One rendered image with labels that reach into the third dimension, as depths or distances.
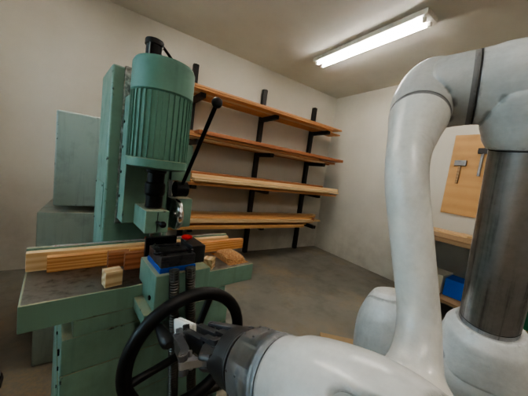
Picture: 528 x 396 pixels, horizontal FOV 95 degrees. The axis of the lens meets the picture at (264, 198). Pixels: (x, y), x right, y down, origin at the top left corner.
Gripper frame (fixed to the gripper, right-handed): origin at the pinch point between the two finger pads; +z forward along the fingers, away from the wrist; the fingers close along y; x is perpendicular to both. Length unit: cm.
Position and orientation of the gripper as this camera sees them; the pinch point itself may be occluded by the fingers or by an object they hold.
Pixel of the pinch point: (185, 329)
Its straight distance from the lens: 53.4
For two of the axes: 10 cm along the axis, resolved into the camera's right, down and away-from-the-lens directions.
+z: -6.5, 1.9, 7.3
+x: 1.0, 9.8, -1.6
